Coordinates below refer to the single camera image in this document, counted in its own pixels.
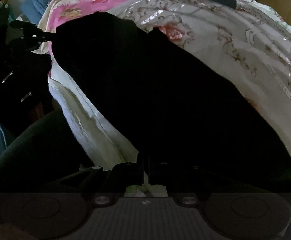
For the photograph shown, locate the black pants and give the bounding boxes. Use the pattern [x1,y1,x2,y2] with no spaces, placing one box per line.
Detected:
[52,12,291,177]

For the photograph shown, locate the floral satin bedspread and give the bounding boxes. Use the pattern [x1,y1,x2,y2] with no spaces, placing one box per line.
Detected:
[48,0,291,170]

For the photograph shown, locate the black phone on bed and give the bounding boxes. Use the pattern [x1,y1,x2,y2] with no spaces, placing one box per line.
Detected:
[209,0,237,9]

